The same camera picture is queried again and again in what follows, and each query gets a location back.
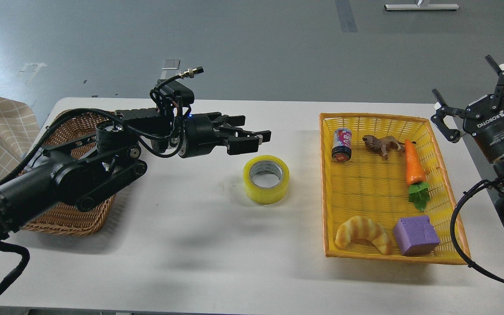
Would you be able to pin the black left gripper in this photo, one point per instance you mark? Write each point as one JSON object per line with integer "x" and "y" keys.
{"x": 201, "y": 135}

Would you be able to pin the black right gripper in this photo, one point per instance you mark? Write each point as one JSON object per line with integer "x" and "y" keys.
{"x": 499, "y": 129}

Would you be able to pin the yellow tape roll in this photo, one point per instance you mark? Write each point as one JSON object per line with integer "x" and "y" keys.
{"x": 266, "y": 164}

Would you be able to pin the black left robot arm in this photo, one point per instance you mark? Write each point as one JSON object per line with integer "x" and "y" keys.
{"x": 88, "y": 155}

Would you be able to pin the brown toy lion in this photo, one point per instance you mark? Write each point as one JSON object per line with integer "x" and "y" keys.
{"x": 382, "y": 145}

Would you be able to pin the small drink can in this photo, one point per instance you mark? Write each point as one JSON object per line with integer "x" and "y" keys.
{"x": 341, "y": 146}

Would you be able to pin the orange toy carrot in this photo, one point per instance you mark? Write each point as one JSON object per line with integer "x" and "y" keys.
{"x": 416, "y": 179}

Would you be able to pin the white floor bar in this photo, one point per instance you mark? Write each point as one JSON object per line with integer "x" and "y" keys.
{"x": 422, "y": 7}

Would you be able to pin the yellow plastic basket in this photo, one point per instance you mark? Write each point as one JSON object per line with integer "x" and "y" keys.
{"x": 370, "y": 186}

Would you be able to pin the purple foam block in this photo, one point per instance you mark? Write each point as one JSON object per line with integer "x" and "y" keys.
{"x": 415, "y": 235}

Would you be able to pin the toy croissant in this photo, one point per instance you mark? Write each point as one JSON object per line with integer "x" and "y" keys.
{"x": 364, "y": 228}

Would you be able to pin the brown wicker basket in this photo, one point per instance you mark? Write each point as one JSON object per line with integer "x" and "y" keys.
{"x": 65, "y": 219}

